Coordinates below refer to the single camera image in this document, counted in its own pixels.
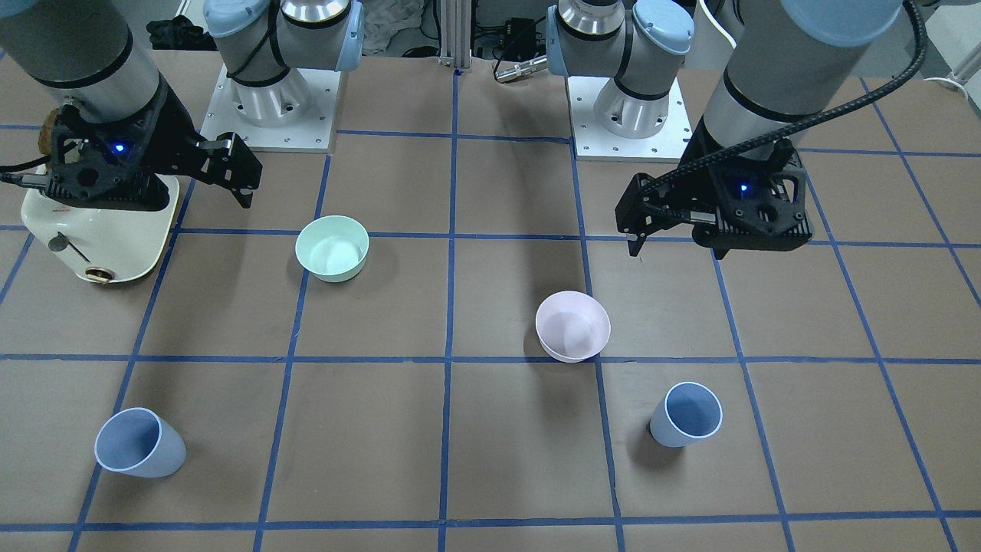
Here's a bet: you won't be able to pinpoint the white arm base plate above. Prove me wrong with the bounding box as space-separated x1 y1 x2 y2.
566 77 693 163
201 66 346 153

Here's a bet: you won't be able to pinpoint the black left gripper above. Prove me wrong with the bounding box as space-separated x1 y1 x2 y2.
615 140 814 256

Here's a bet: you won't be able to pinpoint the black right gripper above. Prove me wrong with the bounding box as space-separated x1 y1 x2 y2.
47 77 263 211

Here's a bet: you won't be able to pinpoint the mint green bowl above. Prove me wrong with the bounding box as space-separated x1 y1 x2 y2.
294 215 370 283

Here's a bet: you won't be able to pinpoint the black corrugated cable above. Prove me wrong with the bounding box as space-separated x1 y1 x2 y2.
642 0 928 202

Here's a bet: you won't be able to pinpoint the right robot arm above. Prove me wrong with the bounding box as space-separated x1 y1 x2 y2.
1 1 364 211

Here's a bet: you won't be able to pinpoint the pink bowl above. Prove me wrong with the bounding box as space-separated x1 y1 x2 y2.
535 291 611 363

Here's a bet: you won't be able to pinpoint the blue cup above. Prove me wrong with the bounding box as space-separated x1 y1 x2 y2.
648 381 724 448
94 406 187 478

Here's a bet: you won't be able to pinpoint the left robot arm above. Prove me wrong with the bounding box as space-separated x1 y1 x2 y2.
545 1 927 259

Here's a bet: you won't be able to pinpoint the blue cup lying tilted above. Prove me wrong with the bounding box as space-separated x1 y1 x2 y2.
94 406 187 478

